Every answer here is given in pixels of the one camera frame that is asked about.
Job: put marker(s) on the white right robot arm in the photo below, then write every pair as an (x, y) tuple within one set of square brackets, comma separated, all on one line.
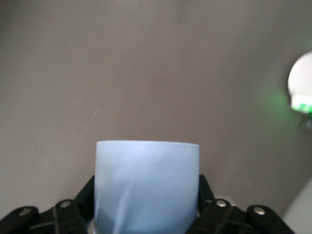
[(302, 73)]

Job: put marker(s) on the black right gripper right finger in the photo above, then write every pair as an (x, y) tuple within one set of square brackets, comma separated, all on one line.
[(219, 217)]

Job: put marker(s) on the light blue cup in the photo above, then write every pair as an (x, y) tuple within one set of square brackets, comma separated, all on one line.
[(146, 182)]

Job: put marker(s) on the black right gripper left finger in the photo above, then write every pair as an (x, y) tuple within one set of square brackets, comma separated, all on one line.
[(68, 214)]

